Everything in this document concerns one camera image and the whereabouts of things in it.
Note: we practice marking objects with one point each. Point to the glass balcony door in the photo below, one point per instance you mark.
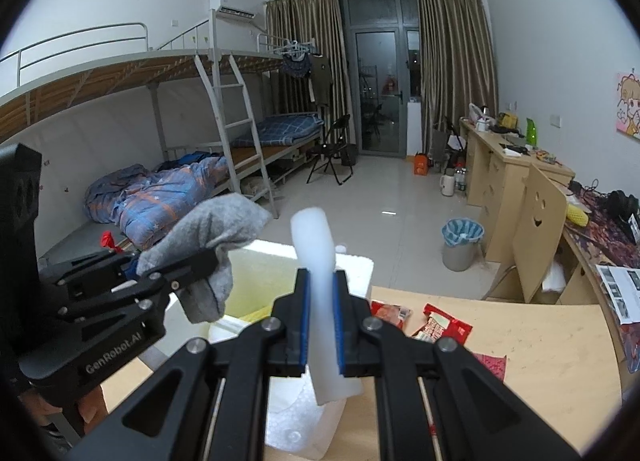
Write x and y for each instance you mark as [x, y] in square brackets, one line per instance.
[380, 71]

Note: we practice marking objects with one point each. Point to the cartoon wall poster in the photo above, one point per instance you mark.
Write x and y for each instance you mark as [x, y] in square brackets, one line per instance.
[630, 103]

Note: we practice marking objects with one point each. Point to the hanging dark clothes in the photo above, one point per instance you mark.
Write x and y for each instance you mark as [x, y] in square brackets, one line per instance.
[305, 73]

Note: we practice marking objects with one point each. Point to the white foam box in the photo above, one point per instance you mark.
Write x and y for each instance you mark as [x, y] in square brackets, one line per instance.
[360, 271]

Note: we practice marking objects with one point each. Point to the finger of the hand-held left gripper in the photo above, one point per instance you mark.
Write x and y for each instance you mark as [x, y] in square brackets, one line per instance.
[85, 271]
[185, 273]

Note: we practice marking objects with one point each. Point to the person's left hand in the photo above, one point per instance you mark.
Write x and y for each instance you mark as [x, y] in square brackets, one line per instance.
[94, 403]

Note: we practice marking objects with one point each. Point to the grey sock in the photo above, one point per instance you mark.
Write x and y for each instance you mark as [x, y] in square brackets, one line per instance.
[220, 221]

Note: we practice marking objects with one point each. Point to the white jug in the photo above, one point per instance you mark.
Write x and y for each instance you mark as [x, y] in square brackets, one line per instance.
[447, 186]

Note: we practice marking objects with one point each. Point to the blue patterned blanket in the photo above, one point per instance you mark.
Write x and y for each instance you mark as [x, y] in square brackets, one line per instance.
[160, 196]

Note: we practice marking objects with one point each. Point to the peanut snack packet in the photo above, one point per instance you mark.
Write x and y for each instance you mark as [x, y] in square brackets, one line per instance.
[445, 326]

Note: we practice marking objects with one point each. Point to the white kettle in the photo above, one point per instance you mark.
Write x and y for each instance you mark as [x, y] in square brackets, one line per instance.
[480, 118]

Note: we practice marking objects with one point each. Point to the small yellow foam net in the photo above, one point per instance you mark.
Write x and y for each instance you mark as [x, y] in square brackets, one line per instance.
[577, 215]

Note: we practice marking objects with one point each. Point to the black headphones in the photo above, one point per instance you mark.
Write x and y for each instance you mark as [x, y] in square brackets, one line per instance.
[620, 211]

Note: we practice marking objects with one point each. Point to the turquoise clothes hanger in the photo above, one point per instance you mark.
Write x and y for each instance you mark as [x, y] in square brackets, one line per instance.
[295, 47]

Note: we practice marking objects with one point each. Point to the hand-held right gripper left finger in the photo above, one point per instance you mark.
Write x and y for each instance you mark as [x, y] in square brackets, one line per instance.
[302, 326]

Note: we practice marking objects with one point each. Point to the long wooden desk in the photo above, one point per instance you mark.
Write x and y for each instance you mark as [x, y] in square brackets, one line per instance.
[495, 181]

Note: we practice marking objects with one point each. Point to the wooden smiley chair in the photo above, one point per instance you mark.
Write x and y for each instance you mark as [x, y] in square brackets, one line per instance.
[540, 241]

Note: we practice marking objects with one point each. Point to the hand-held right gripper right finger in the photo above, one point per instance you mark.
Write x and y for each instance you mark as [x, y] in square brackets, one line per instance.
[341, 326]

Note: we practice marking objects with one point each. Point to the white air conditioner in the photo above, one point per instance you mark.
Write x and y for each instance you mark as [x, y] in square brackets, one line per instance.
[232, 6]

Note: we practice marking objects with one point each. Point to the yellow box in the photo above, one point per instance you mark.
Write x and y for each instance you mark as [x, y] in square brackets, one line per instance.
[505, 121]

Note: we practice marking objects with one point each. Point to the small red clear packet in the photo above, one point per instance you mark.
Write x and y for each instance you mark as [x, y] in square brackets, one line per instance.
[391, 314]

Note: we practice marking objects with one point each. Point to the grey trash bin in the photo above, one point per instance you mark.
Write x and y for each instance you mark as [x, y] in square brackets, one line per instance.
[460, 251]

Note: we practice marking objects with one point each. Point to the black folding chair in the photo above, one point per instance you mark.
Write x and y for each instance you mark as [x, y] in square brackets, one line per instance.
[332, 146]
[447, 146]

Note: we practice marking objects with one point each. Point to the printed paper sheet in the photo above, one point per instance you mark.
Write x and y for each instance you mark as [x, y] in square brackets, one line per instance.
[622, 291]

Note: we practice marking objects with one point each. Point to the metal bunk bed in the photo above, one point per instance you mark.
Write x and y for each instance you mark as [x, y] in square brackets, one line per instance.
[250, 60]
[100, 76]

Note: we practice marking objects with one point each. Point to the brown curtain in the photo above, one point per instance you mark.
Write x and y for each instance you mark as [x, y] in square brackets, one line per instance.
[455, 51]
[305, 21]

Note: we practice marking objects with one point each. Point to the blue checked bedding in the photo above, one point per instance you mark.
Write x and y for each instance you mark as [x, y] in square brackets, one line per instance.
[280, 130]

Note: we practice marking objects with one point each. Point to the clear plastic bottle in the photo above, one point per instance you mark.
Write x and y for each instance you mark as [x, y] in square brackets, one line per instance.
[460, 181]

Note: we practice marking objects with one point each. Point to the orange bag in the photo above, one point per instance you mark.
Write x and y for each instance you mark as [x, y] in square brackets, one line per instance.
[421, 165]

